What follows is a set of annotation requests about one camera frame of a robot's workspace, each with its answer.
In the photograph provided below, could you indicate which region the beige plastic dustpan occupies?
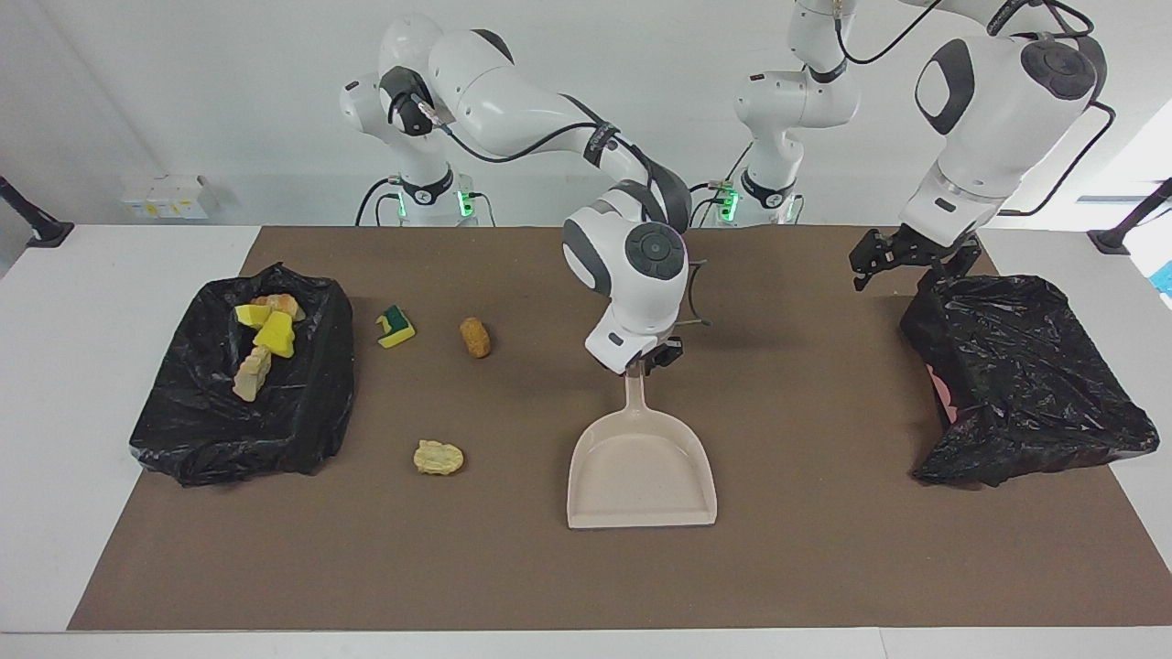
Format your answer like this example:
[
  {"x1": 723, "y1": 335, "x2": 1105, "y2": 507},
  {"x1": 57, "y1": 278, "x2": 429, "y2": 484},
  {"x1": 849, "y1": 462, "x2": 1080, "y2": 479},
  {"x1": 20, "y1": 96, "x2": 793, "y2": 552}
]
[{"x1": 566, "y1": 371, "x2": 719, "y2": 530}]

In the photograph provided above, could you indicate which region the green yellow sponge piece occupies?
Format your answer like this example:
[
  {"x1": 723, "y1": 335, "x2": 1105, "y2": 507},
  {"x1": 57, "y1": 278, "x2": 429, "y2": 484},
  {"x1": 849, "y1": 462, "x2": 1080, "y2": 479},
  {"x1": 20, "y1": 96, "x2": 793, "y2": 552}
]
[
  {"x1": 375, "y1": 305, "x2": 417, "y2": 350},
  {"x1": 254, "y1": 311, "x2": 297, "y2": 360}
]

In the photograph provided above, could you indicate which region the pink item in bin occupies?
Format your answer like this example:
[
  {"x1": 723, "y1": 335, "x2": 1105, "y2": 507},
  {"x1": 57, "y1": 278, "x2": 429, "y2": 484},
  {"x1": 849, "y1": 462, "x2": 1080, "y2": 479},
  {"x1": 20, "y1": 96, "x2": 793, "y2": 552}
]
[{"x1": 925, "y1": 363, "x2": 958, "y2": 424}]

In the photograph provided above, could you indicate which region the black bagged bin pink inside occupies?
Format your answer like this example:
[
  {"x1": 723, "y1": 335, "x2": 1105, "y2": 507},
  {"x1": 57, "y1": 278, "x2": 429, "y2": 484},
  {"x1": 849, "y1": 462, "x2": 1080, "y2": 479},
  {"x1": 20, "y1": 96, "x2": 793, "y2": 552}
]
[{"x1": 900, "y1": 275, "x2": 1161, "y2": 488}]

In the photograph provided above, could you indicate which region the black bagged trash bin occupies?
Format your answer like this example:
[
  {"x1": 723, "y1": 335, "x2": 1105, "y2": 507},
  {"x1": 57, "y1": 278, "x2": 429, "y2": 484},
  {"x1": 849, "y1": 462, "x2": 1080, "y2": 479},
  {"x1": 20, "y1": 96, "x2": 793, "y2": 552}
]
[{"x1": 128, "y1": 263, "x2": 356, "y2": 488}]

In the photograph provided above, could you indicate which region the brown table mat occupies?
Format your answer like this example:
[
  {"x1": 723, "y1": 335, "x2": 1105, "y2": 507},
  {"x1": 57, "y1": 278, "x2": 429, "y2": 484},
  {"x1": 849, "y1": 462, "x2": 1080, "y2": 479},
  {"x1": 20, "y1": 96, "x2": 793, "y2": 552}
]
[{"x1": 67, "y1": 226, "x2": 1172, "y2": 631}]

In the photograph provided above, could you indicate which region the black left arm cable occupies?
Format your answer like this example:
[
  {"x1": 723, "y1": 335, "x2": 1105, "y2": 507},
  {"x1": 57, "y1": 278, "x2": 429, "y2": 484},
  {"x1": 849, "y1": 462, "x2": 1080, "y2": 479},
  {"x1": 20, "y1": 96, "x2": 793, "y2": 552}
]
[{"x1": 829, "y1": 0, "x2": 1116, "y2": 219}]

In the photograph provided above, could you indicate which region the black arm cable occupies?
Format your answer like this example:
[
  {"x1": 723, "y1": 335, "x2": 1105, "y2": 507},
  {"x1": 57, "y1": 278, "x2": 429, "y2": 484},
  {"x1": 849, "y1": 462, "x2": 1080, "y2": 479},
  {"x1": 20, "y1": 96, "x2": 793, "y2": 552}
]
[
  {"x1": 829, "y1": 0, "x2": 1116, "y2": 219},
  {"x1": 394, "y1": 87, "x2": 713, "y2": 329}
]

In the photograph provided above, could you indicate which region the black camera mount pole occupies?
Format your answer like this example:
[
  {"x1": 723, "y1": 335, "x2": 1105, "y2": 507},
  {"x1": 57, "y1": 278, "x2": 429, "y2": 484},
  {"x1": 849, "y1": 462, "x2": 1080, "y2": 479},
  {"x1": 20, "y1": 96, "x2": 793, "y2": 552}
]
[
  {"x1": 1088, "y1": 178, "x2": 1172, "y2": 255},
  {"x1": 0, "y1": 176, "x2": 74, "y2": 249}
]

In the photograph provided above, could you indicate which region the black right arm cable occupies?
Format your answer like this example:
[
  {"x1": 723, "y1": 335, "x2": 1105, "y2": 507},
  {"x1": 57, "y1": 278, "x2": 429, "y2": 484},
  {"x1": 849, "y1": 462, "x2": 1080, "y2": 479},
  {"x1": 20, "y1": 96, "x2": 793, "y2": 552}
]
[{"x1": 394, "y1": 87, "x2": 713, "y2": 329}]

